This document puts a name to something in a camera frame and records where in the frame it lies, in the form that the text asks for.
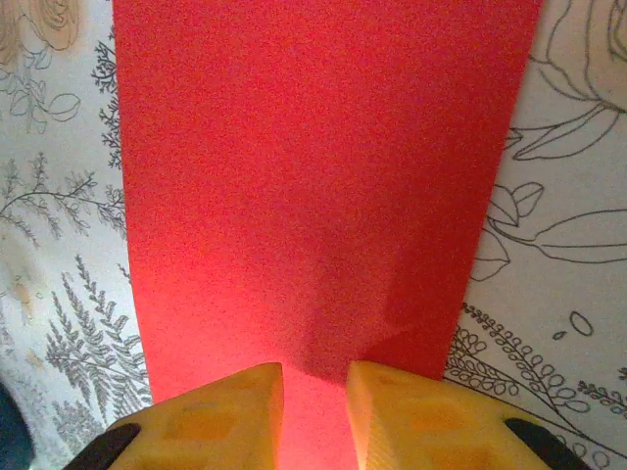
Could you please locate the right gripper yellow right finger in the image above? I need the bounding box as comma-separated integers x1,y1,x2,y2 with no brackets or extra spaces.
345,360,594,470

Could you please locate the red cloth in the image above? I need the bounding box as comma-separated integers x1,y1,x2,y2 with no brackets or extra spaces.
111,0,546,470

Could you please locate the dark blue cup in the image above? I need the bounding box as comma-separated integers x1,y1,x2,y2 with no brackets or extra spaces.
0,379,36,470

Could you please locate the floral patterned table cover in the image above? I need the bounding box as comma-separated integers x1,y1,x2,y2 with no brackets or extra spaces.
0,0,627,470

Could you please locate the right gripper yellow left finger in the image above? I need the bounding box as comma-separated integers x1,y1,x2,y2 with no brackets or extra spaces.
61,361,286,470

